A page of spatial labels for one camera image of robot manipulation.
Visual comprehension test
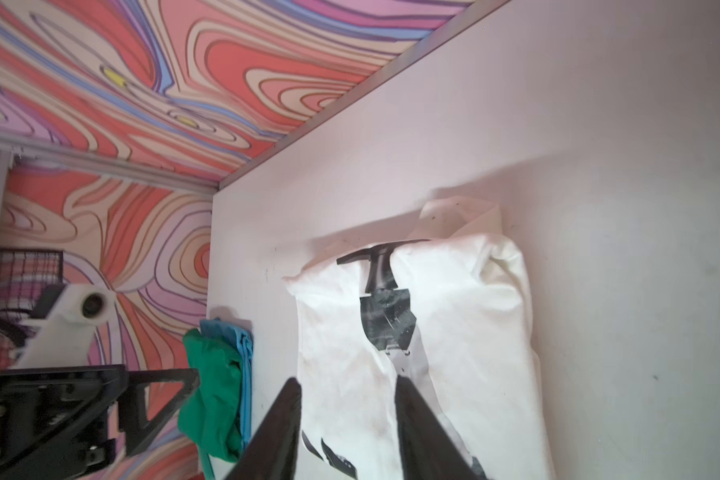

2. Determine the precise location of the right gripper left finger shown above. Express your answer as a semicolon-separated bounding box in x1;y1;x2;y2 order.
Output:
226;377;302;480

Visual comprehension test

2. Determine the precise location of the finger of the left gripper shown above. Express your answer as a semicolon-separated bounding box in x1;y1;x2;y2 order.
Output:
118;367;202;458

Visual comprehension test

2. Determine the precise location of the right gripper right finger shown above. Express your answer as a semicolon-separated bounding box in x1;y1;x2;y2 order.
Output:
395;376;478;480

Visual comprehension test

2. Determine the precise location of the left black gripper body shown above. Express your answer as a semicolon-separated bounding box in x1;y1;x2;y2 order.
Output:
0;365;129;479

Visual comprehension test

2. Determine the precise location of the white t shirt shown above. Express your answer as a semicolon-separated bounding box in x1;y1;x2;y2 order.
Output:
286;197;555;479

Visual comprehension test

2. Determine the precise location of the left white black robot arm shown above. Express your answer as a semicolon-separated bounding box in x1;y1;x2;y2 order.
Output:
0;284;200;479

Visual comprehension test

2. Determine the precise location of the folded green t shirt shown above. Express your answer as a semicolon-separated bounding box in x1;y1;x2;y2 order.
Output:
178;329;243;463

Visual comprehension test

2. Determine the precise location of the folded blue t shirt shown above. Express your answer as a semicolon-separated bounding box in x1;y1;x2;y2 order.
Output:
199;318;254;479

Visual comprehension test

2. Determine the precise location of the left black wire basket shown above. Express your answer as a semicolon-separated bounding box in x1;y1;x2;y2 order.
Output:
0;248;64;370

